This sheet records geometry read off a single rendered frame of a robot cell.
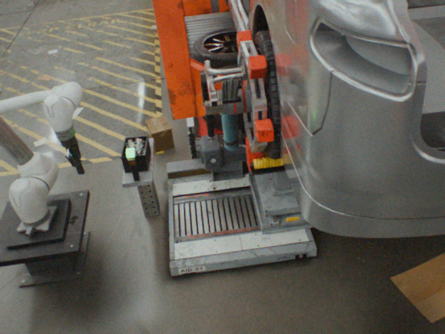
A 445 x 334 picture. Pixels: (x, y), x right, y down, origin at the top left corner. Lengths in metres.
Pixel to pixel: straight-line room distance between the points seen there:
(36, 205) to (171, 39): 1.18
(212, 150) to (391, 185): 1.54
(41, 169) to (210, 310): 1.20
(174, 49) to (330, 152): 1.47
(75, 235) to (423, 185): 1.80
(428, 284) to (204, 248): 1.22
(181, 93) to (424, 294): 1.77
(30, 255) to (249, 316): 1.19
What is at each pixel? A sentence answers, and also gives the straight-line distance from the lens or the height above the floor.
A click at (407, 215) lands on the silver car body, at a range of 1.58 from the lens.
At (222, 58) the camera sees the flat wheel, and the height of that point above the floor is 0.50.
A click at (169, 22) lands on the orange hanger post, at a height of 1.15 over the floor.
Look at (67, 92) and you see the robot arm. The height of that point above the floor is 1.07.
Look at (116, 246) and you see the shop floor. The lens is 2.83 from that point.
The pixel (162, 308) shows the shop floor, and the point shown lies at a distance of 2.47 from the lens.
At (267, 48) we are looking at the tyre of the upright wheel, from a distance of 2.11.
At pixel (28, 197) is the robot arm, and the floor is 0.56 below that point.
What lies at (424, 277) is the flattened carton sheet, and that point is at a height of 0.01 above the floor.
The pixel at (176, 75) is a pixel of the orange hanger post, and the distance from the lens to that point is 2.71.
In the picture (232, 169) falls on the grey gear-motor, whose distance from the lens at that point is 3.07.
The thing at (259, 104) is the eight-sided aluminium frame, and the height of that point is 0.96.
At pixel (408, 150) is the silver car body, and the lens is 1.35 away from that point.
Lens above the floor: 1.99
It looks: 38 degrees down
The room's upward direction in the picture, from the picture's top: 6 degrees counter-clockwise
